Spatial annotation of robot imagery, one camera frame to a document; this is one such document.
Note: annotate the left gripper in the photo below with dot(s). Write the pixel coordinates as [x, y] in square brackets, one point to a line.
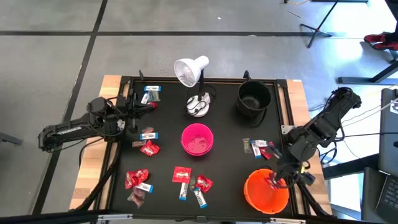
[129, 105]

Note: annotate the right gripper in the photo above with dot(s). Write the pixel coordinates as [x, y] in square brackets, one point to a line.
[293, 171]

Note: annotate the red candy pack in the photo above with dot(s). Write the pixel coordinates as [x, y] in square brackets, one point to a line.
[265, 152]
[154, 105]
[272, 183]
[182, 174]
[150, 148]
[136, 178]
[203, 183]

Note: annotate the dark candy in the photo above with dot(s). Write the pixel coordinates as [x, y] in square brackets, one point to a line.
[275, 150]

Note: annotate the brown candy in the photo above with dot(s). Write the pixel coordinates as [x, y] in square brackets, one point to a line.
[138, 143]

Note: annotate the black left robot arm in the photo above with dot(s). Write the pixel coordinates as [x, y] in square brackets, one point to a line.
[71, 129]

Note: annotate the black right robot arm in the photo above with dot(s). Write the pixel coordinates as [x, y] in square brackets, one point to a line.
[323, 127]

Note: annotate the orange plastic bucket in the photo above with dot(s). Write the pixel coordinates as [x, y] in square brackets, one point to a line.
[261, 196]

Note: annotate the silver mounting plate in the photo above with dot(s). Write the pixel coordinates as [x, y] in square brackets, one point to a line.
[121, 125]
[287, 129]

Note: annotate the black table mat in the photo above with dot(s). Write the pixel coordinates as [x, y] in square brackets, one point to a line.
[224, 174]

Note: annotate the white desk lamp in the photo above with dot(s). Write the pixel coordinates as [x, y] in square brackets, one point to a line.
[186, 70]

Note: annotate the pink jack-o'-lantern bucket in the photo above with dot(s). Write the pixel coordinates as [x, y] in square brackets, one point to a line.
[197, 143]

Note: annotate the black jack-o'-lantern bucket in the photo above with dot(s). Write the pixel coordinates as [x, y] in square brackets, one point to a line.
[253, 102]

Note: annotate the grey laptop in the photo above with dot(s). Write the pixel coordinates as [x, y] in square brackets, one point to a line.
[388, 140]

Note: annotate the black desk leg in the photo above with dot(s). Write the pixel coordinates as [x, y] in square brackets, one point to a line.
[357, 80]

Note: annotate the dark furniture leg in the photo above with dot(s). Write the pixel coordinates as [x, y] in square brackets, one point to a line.
[11, 139]

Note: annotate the black tripod stand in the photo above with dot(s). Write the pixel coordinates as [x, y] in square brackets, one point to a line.
[317, 30]

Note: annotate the person's foot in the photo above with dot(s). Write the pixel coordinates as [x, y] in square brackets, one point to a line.
[385, 46]
[374, 38]

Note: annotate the person's leg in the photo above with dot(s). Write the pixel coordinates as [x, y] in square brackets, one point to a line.
[392, 7]

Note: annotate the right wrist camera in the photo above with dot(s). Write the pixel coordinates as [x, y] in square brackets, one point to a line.
[308, 179]

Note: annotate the black aluminium table frame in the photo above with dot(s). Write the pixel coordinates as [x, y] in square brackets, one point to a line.
[155, 78]

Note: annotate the silver frame bracket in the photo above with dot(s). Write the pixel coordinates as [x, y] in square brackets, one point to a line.
[287, 221]
[115, 216]

